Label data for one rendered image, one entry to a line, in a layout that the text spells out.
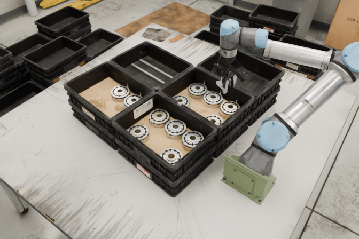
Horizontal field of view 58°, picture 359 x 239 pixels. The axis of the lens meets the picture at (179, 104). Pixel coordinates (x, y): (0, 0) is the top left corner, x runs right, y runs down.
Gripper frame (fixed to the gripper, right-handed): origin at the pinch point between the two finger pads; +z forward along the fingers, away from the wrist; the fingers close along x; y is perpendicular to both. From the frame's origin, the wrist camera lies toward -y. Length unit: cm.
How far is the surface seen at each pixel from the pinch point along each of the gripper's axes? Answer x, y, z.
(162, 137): 34.9, 12.3, 14.0
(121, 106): 35, 44, 14
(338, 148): -97, -40, 108
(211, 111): 4.6, 6.9, 16.5
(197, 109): 8.3, 13.6, 16.2
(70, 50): 2, 161, 50
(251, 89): -25.0, 2.5, 19.2
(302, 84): -65, -10, 35
